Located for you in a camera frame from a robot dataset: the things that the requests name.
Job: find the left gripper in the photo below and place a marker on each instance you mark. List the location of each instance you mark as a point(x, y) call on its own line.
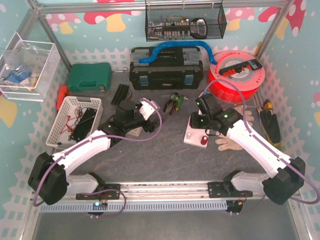
point(152, 124)

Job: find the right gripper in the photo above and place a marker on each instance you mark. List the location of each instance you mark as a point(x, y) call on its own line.
point(195, 120)

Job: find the red spring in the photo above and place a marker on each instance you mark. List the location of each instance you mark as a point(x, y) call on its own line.
point(204, 141)

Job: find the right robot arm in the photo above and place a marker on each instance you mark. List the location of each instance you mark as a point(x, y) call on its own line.
point(283, 175)

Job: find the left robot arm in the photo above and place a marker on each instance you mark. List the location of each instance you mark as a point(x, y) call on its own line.
point(51, 177)

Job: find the white spring tray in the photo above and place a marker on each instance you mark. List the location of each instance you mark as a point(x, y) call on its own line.
point(135, 132)

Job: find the brown tape roll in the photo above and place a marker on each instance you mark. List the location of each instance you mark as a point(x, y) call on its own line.
point(128, 95)

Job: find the black aluminium extrusion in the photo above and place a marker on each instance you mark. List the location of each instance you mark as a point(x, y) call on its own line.
point(120, 94)

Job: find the white peg board fixture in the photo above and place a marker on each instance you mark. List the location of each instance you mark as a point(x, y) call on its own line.
point(193, 136)

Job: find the black circuit board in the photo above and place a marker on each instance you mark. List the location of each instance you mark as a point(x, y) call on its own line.
point(84, 125)

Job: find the white perforated basket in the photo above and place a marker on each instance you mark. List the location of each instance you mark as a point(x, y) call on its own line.
point(68, 116)

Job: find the green plastic case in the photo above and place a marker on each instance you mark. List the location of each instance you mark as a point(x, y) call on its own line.
point(89, 76)

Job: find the yellow black screwdriver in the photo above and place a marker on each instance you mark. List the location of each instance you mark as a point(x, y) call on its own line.
point(267, 105)

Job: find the red filament spool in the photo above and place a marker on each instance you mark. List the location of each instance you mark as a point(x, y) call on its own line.
point(243, 70)

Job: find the black rubber glove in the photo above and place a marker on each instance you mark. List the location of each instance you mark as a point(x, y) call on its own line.
point(269, 122)

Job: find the black toolbox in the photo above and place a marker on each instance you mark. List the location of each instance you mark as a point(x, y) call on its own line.
point(174, 68)

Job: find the clear acrylic box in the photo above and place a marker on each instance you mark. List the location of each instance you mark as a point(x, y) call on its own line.
point(41, 57)

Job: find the blue white glove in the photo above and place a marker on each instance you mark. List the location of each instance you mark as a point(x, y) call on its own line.
point(19, 76)

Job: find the orange handled tool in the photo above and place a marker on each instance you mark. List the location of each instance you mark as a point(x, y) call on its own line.
point(62, 93)

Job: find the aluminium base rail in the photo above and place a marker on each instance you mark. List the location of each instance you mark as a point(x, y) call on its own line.
point(165, 191)

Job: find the white slotted cable duct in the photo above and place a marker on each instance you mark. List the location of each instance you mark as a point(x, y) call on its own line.
point(135, 206)

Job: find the black wire mesh basket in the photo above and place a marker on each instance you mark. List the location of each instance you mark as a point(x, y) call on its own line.
point(169, 22)

